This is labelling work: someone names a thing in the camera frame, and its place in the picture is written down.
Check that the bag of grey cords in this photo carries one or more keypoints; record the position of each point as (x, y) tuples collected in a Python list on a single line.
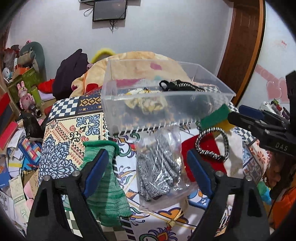
[(161, 177)]

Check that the green cardboard box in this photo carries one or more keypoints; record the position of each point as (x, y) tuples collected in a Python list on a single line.
[(30, 78)]

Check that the green yellow sponge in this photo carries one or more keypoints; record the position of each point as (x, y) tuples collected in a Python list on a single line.
[(218, 118)]

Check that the small black wall monitor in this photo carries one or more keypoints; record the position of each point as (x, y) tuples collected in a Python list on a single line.
[(109, 10)]

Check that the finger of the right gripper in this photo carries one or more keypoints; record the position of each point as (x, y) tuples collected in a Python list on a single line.
[(268, 124), (252, 112)]

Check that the yellow fleece blanket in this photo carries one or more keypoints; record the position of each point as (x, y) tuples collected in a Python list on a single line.
[(130, 65)]

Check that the red felt cloth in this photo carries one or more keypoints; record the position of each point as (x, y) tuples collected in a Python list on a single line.
[(208, 144)]

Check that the pink bunny plush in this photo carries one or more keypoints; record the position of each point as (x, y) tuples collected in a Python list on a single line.
[(26, 99)]

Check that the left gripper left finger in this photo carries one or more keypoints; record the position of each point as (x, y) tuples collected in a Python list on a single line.
[(48, 219)]

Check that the dark purple jacket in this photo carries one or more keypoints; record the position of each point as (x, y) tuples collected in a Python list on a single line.
[(70, 68)]

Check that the black chain-pattern pouch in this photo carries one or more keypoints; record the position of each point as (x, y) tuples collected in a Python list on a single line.
[(191, 99)]

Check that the brown wooden door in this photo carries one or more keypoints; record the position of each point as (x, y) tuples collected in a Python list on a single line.
[(243, 46)]

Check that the patterned patchwork tablecloth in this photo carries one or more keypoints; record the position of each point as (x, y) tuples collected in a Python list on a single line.
[(75, 129)]

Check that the green knitted glove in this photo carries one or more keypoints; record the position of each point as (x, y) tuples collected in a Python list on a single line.
[(106, 178)]

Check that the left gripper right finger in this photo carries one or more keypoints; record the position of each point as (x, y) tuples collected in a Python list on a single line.
[(248, 218)]

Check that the clear plastic storage box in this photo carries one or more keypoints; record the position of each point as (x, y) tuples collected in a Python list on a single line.
[(139, 95)]

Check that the yellow fuzzy hoop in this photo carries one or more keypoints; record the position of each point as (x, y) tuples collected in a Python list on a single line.
[(102, 52)]

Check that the red box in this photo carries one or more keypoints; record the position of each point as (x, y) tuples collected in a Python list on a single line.
[(8, 124)]

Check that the floral fabric scrunchie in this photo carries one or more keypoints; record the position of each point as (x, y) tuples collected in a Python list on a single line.
[(147, 105)]

